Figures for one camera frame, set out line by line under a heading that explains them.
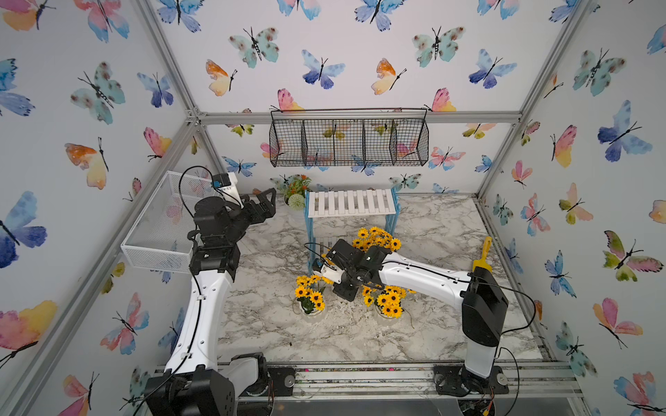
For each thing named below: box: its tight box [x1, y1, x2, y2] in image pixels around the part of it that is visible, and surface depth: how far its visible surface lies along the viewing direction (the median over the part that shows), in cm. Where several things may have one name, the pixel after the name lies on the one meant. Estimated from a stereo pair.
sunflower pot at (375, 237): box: [352, 226, 403, 253], surface depth 87 cm
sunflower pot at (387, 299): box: [361, 282, 418, 319], surface depth 75 cm
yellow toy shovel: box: [471, 236, 494, 273], surface depth 102 cm
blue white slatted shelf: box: [304, 188, 401, 275], surface depth 82 cm
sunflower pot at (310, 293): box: [294, 274, 334, 316], surface depth 78 cm
